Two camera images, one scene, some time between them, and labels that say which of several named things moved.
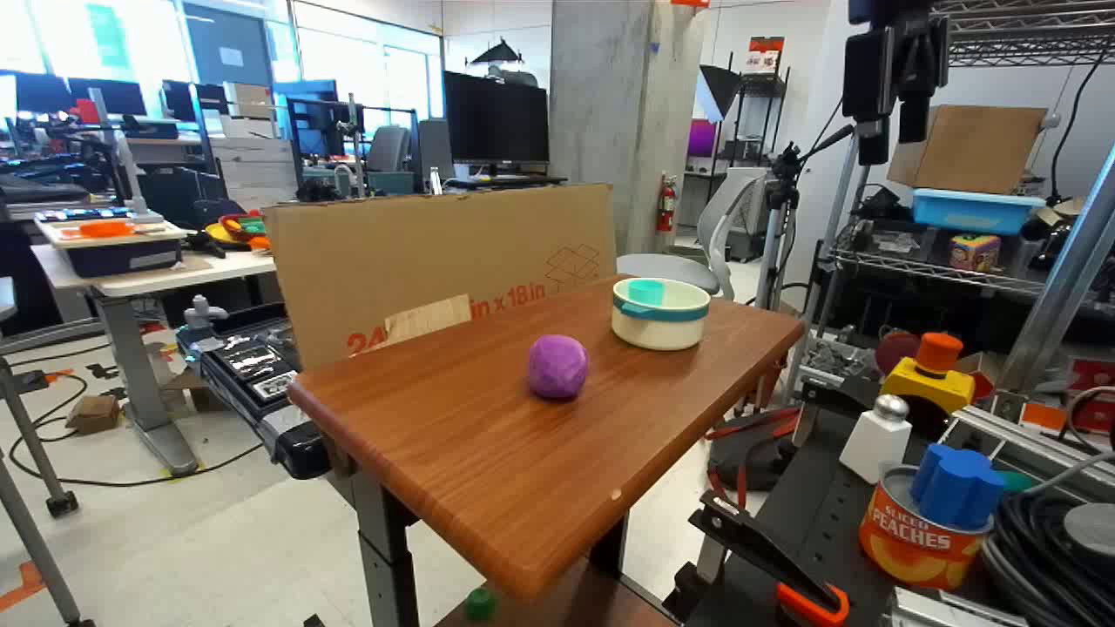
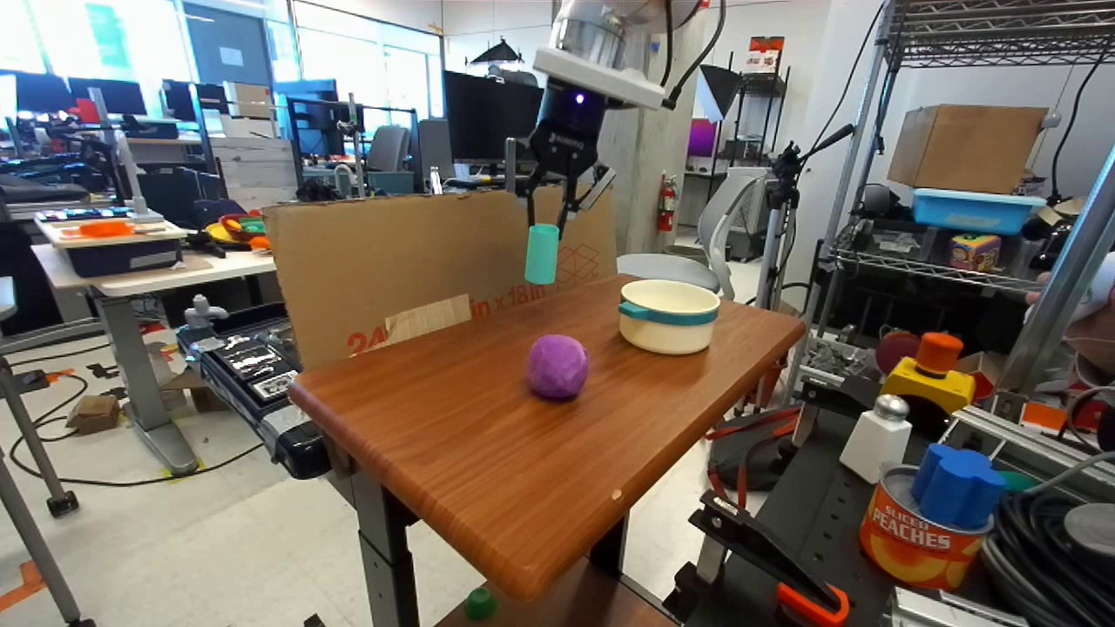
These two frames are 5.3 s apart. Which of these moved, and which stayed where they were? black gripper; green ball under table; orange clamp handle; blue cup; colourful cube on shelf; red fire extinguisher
Moved: blue cup; black gripper
Stayed: orange clamp handle; colourful cube on shelf; green ball under table; red fire extinguisher
